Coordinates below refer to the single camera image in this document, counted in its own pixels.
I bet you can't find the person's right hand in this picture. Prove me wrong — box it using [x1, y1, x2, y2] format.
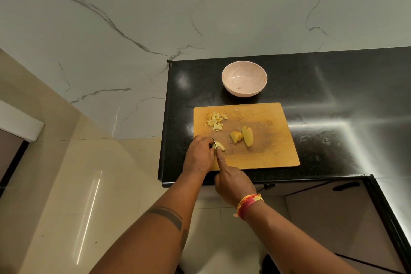
[214, 146, 258, 209]

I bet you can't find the person's left hand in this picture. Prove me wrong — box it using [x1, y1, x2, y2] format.
[182, 134, 217, 178]

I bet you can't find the pile of diced potato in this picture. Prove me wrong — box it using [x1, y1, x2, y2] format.
[204, 111, 229, 132]

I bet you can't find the yellow potato half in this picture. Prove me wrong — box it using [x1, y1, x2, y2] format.
[241, 125, 255, 148]

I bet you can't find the pink speckled bowl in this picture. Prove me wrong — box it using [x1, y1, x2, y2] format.
[221, 60, 268, 98]

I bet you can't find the person's right forearm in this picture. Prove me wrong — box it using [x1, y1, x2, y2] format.
[245, 200, 361, 274]

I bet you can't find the person's left forearm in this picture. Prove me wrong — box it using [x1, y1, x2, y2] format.
[89, 171, 207, 274]

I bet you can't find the wooden cutting board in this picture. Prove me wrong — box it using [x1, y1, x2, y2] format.
[193, 102, 301, 172]

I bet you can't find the red orange thread bracelet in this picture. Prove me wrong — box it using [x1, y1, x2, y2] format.
[233, 193, 264, 222]

